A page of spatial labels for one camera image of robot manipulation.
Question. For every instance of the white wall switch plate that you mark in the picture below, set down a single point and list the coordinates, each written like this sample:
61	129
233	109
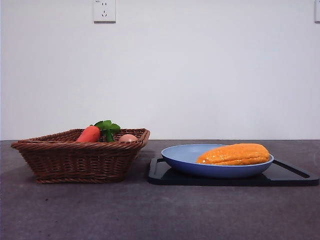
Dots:
317	11

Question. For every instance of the blue round plate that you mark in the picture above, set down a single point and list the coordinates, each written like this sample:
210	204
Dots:
185	160

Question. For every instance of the white wall power socket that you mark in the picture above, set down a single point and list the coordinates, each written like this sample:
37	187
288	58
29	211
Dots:
104	11

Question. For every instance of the brown egg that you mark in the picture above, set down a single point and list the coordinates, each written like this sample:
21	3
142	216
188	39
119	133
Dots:
128	138

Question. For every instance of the yellow-orange corn cob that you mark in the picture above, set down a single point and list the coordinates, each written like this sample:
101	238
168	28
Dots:
237	155

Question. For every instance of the black rectangular tray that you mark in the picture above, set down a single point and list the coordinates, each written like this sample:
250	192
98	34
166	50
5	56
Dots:
287	175

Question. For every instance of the brown wicker basket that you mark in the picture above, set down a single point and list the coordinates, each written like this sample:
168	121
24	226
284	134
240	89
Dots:
75	160

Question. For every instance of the orange carrot with green leaves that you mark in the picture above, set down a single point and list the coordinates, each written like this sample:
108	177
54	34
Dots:
88	133

